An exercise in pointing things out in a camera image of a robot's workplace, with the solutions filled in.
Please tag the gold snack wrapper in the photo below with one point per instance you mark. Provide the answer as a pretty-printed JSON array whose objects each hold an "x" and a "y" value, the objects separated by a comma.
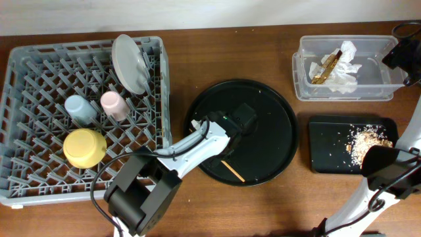
[{"x": 321, "y": 73}]

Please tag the grey round plate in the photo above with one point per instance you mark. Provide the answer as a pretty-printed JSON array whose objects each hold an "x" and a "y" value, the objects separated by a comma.
[{"x": 129, "y": 64}]

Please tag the pink plastic cup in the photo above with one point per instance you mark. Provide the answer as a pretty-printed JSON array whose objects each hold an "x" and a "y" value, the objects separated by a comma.
[{"x": 114, "y": 105}]

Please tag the white paper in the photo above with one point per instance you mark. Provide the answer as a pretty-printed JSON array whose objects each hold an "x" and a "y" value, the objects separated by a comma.
[{"x": 341, "y": 78}]

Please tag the round black tray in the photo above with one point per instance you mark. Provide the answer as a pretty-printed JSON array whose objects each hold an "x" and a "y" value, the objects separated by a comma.
[{"x": 269, "y": 149}]

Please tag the yellow bowl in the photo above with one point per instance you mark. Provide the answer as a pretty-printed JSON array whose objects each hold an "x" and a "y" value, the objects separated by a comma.
[{"x": 84, "y": 148}]

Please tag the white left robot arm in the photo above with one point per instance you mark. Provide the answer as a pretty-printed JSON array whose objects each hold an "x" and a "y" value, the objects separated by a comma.
[{"x": 143, "y": 189}]

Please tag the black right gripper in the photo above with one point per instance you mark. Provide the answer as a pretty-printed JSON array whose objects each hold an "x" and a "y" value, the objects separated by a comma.
[{"x": 398, "y": 56}]

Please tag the light blue plastic cup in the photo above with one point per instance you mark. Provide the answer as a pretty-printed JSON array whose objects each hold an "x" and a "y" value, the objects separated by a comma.
[{"x": 80, "y": 109}]

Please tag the grey dishwasher rack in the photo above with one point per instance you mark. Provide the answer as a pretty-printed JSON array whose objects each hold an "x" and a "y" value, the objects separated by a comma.
[{"x": 34, "y": 121}]

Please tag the food scraps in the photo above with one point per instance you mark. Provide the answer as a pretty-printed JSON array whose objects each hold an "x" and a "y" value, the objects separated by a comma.
[{"x": 360, "y": 140}]

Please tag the wooden chopstick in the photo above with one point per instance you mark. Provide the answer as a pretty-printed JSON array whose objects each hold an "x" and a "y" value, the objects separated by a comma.
[{"x": 233, "y": 171}]

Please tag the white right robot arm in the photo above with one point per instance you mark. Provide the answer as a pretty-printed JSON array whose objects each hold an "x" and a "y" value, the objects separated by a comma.
[{"x": 390, "y": 174}]

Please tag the black rectangular tray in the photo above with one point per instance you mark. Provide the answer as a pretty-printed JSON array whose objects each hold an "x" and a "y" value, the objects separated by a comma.
[{"x": 332, "y": 138}]

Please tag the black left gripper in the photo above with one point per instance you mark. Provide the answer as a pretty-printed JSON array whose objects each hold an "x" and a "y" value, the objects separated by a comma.
[{"x": 228, "y": 151}]

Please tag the clear plastic bin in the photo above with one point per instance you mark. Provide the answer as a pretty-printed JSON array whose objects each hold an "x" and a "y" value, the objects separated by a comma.
[{"x": 364, "y": 78}]

